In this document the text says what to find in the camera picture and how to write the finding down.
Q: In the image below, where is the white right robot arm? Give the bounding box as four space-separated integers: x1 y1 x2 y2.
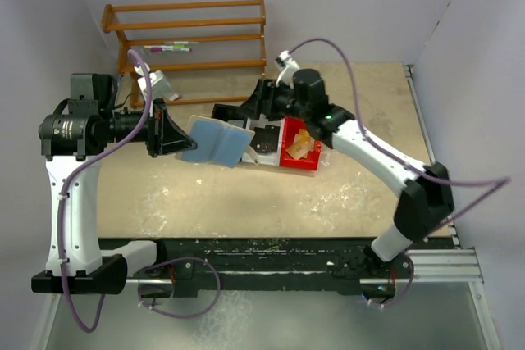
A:
240 69 454 265

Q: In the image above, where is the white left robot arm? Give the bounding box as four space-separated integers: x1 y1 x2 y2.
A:
31 74 197 295

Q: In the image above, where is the black VIP cards stack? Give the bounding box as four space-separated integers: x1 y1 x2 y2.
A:
250 125 280 154

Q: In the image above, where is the gold VIP cards stack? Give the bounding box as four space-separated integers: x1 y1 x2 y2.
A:
285 129 315 160

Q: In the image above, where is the black plastic bin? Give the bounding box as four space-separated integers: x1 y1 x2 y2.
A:
211 103 247 128

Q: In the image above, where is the red plastic bin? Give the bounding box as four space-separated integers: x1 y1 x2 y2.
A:
279 117 322 171

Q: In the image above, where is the white plastic bin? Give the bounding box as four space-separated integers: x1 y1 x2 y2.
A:
244 116 285 166

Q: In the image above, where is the pink marker pen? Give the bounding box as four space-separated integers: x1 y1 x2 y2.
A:
143 45 192 53

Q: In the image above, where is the green marker pen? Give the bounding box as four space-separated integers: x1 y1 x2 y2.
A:
163 41 200 47

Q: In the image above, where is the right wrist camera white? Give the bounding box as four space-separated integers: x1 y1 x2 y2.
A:
275 50 300 86

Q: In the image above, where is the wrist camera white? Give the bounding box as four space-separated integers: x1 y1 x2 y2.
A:
275 50 300 86
137 70 178 101

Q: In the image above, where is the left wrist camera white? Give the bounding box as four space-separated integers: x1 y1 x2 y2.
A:
137 70 178 101

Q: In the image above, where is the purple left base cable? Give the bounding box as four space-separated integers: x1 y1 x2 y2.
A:
137 258 222 319

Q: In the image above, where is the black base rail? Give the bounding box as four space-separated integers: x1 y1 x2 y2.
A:
131 238 395 297

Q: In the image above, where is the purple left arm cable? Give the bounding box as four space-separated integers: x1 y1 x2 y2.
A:
59 48 155 334

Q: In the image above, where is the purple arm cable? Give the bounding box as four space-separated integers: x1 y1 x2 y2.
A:
59 48 155 334
286 38 512 240

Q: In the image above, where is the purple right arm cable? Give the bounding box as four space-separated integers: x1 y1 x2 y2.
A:
286 38 512 240

